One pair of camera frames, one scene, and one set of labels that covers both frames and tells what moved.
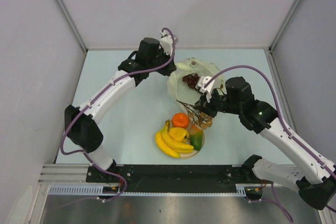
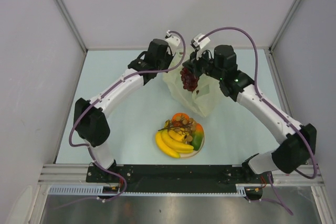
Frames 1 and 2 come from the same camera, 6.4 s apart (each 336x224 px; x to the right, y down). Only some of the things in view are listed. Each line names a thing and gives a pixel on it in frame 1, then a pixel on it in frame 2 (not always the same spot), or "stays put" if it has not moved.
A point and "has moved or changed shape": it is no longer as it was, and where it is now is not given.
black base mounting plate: [208, 179] stays put
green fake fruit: [196, 137] stays put
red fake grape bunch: [191, 80] has moved or changed shape
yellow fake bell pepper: [179, 134] stays put
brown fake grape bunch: [201, 119] -> [181, 125]
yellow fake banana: [168, 145] stays put
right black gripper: [202, 105] -> [193, 62]
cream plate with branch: [195, 152] stays put
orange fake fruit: [180, 120] stays put
